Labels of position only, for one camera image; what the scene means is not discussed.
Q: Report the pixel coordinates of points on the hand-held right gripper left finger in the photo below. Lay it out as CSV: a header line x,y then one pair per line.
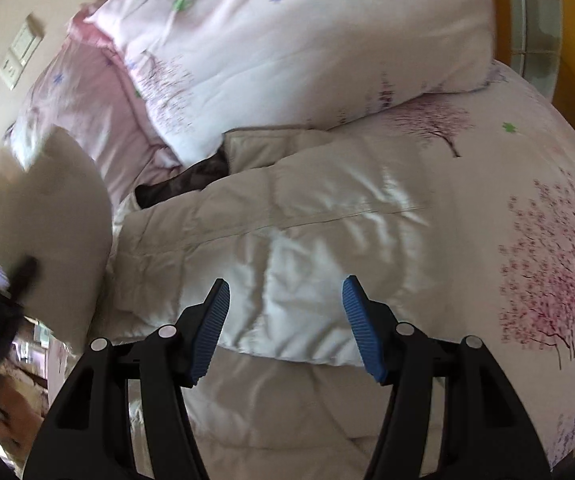
x,y
207,330

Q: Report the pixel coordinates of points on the white pillow insert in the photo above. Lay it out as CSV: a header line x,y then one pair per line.
x,y
317,225

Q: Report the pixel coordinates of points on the white wall switch panel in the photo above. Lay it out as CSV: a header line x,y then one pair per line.
x,y
19,52

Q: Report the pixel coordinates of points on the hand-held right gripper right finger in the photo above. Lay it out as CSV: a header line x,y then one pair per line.
x,y
362,325

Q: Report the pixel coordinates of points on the large floral pink pillow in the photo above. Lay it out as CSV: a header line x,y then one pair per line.
x,y
277,60

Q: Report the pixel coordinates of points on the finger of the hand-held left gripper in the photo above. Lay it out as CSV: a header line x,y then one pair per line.
x,y
24,274

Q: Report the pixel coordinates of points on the grey glass door panel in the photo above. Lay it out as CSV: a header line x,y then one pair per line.
x,y
537,20

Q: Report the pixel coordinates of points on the floral pink bed sheet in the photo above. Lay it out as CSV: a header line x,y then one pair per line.
x,y
517,185

